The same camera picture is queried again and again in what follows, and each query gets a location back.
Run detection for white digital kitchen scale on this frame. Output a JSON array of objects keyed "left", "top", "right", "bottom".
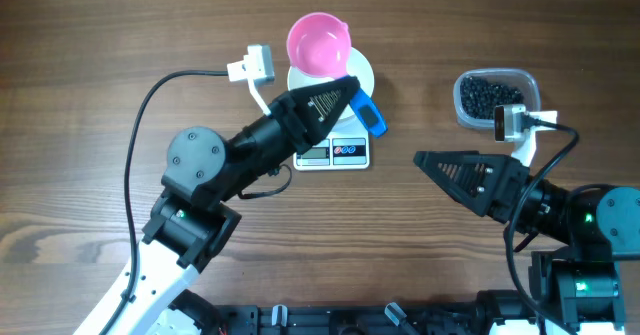
[{"left": 292, "top": 107, "right": 370, "bottom": 171}]

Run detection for white round bowl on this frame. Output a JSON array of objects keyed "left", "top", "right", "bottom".
[{"left": 287, "top": 47, "right": 375, "bottom": 131}]

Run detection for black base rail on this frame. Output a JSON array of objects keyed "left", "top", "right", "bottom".
[{"left": 211, "top": 301, "right": 553, "bottom": 335}]

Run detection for clear plastic container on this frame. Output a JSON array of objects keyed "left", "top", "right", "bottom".
[{"left": 453, "top": 68, "right": 541, "bottom": 130}]

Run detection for pink scoop blue handle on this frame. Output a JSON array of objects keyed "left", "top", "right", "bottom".
[{"left": 286, "top": 12, "right": 388, "bottom": 138}]

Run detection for black left camera cable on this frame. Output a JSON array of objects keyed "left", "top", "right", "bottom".
[{"left": 97, "top": 69, "right": 230, "bottom": 335}]

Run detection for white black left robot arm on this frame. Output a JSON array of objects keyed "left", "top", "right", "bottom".
[{"left": 76, "top": 76, "right": 360, "bottom": 334}]

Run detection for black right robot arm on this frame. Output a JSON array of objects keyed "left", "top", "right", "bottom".
[{"left": 413, "top": 151, "right": 639, "bottom": 329}]

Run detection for black beans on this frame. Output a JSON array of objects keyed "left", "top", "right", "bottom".
[{"left": 460, "top": 76, "right": 524, "bottom": 120}]

